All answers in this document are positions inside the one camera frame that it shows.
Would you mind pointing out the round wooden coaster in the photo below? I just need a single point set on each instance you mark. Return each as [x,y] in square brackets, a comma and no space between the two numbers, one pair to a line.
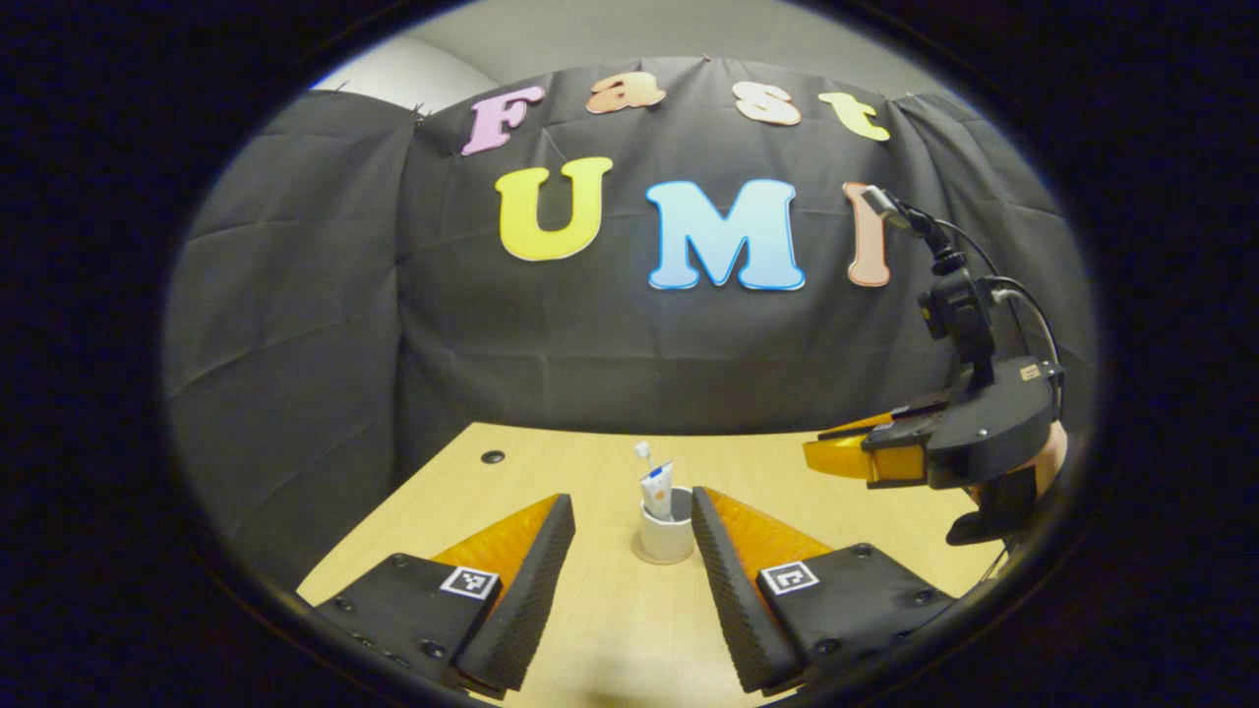
[635,551]

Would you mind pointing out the white toothpaste tube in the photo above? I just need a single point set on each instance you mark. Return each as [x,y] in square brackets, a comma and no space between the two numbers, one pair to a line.
[657,487]

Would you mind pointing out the wooden desktop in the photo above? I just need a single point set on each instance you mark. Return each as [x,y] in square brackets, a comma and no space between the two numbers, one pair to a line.
[610,629]

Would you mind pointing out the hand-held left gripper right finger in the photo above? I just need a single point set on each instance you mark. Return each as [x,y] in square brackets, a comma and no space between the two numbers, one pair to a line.
[728,600]

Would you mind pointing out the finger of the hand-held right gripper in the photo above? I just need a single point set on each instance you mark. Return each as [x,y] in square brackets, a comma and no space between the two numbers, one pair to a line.
[885,462]
[915,411]

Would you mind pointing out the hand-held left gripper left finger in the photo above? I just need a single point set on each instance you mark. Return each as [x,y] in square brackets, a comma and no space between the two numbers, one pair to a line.
[531,600]

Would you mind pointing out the white toothbrush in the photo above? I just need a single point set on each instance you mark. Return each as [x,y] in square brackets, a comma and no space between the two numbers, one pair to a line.
[643,449]

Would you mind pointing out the black backdrop cloth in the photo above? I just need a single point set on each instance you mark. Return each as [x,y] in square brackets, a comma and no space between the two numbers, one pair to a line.
[590,344]

